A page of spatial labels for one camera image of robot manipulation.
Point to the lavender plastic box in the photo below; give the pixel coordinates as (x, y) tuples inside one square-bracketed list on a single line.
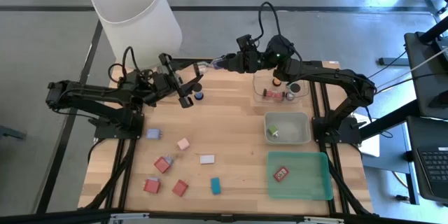
[(153, 133)]

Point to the black computer mouse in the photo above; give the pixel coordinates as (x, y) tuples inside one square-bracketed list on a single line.
[(439, 99)]

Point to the black-capped hourglass red sand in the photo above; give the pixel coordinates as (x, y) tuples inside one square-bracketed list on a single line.
[(273, 94)]

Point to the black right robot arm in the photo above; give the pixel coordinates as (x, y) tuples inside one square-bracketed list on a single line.
[(332, 77)]

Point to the clear plastic bin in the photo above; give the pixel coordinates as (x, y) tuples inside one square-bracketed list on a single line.
[(304, 96)]

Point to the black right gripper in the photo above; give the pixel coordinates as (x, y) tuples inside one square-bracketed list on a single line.
[(245, 62)]

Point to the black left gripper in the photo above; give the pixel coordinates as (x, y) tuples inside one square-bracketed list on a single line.
[(164, 87)]

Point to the black bar with silver brackets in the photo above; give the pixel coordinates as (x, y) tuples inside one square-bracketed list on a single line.
[(52, 217)]

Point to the black aluminium table frame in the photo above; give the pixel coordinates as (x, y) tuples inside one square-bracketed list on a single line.
[(321, 105)]

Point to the white rectangular plastic box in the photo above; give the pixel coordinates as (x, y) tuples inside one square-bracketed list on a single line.
[(207, 159)]

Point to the white plastic bin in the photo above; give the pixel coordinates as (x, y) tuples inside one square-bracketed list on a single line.
[(294, 129)]

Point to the red box with white label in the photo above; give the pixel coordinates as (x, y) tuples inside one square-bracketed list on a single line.
[(281, 174)]

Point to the black-capped hourglass blue sand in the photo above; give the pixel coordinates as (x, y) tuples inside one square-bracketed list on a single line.
[(198, 88), (204, 66)]

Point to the teal rectangular plastic box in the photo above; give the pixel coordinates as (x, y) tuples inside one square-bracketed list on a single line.
[(215, 185)]

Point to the red plug adapter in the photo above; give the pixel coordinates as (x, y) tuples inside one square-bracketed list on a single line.
[(179, 188), (151, 186), (161, 165)]

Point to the teal translucent tray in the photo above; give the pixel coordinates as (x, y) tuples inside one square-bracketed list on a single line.
[(308, 182)]

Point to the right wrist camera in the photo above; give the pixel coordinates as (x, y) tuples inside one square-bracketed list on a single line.
[(244, 43)]

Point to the green and white cube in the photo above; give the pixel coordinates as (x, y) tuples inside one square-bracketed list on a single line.
[(272, 130)]

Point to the black-capped hourglass white sand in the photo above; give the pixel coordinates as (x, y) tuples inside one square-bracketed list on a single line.
[(295, 87)]

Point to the black-capped hourglass orange sand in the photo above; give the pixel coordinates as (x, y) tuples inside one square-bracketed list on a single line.
[(276, 82)]

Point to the black side desk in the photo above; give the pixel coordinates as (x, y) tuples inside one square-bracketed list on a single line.
[(420, 77)]

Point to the pink plastic cube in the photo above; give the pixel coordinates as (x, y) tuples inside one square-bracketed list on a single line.
[(183, 143)]

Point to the white paper sheet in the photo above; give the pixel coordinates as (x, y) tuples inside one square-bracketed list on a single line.
[(371, 147)]

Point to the silver lamp with white shade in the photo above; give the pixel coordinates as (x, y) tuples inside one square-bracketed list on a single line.
[(133, 17)]

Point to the black stand pole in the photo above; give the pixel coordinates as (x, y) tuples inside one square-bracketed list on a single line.
[(434, 29)]

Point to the grey chair leg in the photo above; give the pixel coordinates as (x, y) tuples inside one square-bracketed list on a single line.
[(10, 133)]

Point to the black laptop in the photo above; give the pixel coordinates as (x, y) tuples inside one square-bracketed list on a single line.
[(434, 164)]

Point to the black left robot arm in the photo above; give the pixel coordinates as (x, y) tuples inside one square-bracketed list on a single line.
[(87, 92)]

